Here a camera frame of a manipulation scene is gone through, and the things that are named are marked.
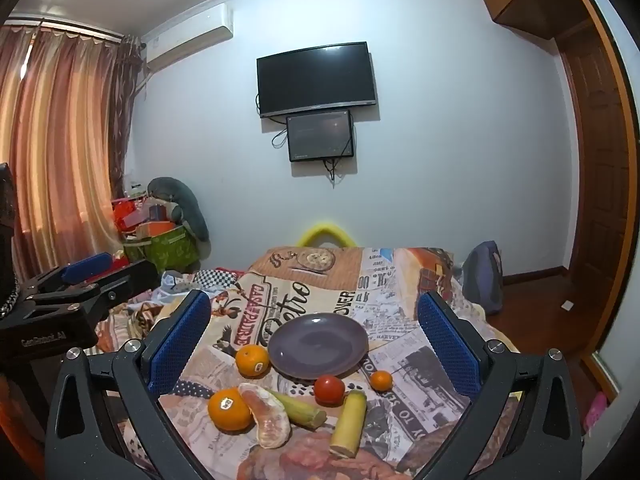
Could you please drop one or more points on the small mandarin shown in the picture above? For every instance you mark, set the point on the small mandarin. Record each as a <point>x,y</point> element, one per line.
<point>381,380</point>

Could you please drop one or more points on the white air conditioner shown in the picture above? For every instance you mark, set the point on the white air conditioner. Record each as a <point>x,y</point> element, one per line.
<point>187,35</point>

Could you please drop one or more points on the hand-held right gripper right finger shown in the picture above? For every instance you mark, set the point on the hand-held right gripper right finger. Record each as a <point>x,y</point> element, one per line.
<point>447,345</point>

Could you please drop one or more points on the brown striped curtain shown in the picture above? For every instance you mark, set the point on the brown striped curtain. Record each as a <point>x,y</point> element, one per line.
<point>60,150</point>

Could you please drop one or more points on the brown wooden door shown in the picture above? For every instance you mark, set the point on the brown wooden door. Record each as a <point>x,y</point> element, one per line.
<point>597,185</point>

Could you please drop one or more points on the green shopping bag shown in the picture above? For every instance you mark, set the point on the green shopping bag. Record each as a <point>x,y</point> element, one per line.
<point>165,250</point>

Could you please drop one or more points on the pink item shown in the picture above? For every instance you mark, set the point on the pink item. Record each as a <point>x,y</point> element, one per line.
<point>596,410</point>

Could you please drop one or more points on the sugarcane piece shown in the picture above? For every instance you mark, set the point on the sugarcane piece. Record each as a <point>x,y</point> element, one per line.
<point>305,406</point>
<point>350,422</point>

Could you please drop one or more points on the yellow curved foam bar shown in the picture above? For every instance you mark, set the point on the yellow curved foam bar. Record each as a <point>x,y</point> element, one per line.
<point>326,231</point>

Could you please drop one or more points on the orange box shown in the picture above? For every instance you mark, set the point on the orange box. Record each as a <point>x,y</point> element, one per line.
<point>157,229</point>

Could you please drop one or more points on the orange with white sticker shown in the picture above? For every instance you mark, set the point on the orange with white sticker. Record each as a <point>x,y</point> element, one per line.
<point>250,357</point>
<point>227,410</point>

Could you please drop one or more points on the small black wall monitor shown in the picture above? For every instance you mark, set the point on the small black wall monitor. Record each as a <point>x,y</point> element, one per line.
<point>320,135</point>

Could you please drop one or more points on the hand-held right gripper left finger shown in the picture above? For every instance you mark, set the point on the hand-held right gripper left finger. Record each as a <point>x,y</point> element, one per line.
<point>176,342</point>

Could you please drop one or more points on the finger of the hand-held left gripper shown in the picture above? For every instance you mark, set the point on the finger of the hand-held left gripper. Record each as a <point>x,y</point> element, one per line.
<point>85,266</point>
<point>125,285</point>

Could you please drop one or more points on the printed newspaper-pattern tablecloth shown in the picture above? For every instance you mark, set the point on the printed newspaper-pattern tablecloth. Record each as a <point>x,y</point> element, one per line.
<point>310,290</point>

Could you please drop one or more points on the light blue cloth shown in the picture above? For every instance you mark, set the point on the light blue cloth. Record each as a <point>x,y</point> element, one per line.
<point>177,280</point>

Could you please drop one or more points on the peeled pomelo segment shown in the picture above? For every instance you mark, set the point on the peeled pomelo segment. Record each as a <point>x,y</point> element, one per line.
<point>270,420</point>

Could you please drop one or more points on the black-white checkered cloth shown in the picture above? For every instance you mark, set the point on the black-white checkered cloth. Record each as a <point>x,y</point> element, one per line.
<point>217,277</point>

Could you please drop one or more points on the red tomato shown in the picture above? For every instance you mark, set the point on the red tomato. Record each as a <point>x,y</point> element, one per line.
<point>329,390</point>

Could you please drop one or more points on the purple plate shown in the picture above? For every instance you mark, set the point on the purple plate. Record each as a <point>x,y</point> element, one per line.
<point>320,345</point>

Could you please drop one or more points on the grey-blue backpack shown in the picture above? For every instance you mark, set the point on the grey-blue backpack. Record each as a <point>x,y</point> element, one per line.
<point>482,277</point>

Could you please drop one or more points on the black wall television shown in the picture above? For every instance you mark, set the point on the black wall television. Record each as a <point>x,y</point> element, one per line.
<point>315,77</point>

